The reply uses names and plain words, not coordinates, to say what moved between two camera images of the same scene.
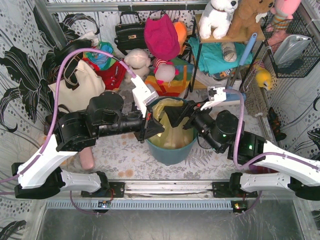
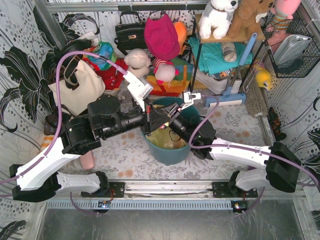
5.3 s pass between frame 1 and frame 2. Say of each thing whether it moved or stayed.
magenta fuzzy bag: stayed
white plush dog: stayed
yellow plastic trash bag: moved
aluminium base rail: stayed
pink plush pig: stayed
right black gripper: moved
